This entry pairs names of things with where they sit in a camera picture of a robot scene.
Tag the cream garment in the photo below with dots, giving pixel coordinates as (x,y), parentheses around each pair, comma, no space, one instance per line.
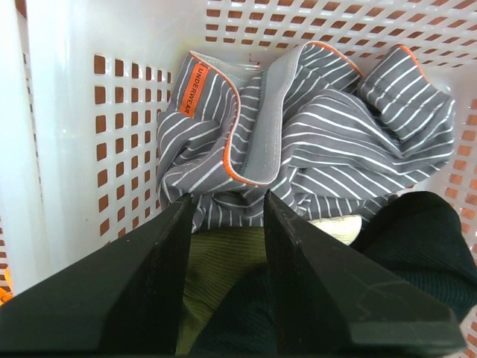
(344,228)

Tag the black garment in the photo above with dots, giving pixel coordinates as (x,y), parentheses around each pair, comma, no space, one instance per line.
(417,237)

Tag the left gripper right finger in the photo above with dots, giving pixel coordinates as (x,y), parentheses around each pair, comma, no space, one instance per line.
(331,301)

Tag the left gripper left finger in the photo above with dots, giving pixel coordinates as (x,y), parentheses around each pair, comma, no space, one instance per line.
(123,300)

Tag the olive green garment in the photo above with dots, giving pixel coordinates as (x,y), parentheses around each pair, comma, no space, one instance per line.
(217,260)

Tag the white clothespin basket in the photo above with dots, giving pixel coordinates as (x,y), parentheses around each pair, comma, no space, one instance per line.
(21,207)

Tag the grey striped underwear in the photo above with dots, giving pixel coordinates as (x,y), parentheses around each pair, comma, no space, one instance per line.
(310,128)

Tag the orange clothespin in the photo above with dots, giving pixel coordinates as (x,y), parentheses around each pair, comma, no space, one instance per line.
(7,291)

